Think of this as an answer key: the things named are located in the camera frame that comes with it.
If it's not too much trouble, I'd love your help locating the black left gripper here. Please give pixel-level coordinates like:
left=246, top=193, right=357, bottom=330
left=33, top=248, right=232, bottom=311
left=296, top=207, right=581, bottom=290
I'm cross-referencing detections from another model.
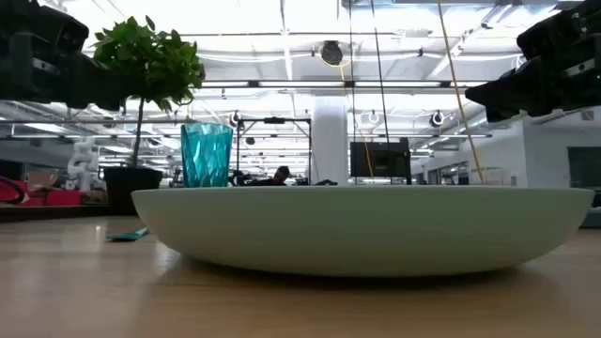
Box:
left=0, top=0, right=138, bottom=112

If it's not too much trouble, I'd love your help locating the teal faceted plastic cup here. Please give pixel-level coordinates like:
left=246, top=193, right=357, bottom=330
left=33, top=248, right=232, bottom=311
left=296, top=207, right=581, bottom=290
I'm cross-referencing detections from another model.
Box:
left=180, top=122, right=234, bottom=189

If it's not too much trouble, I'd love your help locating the black monitor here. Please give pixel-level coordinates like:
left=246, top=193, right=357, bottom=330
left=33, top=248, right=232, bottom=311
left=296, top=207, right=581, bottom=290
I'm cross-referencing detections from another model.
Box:
left=349, top=137, right=412, bottom=186

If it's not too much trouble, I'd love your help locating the spoon with teal handle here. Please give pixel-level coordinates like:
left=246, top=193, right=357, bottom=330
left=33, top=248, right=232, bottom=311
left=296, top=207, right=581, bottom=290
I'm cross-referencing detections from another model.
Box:
left=105, top=227, right=150, bottom=243

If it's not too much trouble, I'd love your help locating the black metal frame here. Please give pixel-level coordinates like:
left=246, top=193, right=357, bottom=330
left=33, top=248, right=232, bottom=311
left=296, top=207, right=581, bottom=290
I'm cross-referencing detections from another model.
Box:
left=235, top=116, right=313, bottom=187

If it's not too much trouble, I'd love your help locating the green leafy potted tree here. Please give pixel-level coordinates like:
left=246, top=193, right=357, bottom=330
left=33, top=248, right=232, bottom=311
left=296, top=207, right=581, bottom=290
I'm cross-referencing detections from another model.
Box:
left=92, top=15, right=207, bottom=168

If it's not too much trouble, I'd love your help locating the white pillar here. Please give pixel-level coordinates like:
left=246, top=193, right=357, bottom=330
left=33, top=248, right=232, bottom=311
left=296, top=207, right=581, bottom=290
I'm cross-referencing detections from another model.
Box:
left=311, top=95, right=350, bottom=186

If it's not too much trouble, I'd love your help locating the person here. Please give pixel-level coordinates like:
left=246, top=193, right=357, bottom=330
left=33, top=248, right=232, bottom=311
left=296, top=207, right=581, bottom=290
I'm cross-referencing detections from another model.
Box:
left=247, top=165, right=291, bottom=187

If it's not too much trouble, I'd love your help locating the cardboard box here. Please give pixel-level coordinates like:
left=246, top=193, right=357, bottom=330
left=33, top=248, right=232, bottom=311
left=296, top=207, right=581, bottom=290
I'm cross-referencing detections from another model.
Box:
left=26, top=170, right=60, bottom=191

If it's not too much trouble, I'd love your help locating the ceiling cable reel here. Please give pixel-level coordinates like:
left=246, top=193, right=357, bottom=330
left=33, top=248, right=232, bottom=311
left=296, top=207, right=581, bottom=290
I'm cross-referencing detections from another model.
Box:
left=318, top=39, right=346, bottom=68

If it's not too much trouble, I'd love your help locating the yellow hanging cable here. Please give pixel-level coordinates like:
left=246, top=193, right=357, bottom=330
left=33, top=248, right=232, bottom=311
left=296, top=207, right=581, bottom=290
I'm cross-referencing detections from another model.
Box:
left=436, top=0, right=487, bottom=185

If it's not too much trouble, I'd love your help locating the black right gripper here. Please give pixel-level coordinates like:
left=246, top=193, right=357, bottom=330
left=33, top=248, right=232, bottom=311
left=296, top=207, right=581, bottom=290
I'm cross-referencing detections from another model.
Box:
left=464, top=0, right=601, bottom=124

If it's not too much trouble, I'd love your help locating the black plant pot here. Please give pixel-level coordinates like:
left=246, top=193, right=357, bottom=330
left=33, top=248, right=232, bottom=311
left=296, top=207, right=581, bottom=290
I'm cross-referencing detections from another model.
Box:
left=102, top=165, right=164, bottom=216

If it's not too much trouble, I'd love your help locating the red bin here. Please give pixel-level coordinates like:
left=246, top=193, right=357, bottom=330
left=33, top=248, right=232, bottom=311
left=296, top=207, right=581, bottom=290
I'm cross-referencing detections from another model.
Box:
left=0, top=176, right=84, bottom=207

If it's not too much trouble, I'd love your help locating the thin black hanging cable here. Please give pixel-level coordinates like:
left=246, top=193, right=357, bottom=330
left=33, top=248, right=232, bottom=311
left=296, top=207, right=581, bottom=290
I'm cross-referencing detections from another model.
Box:
left=347, top=0, right=359, bottom=186

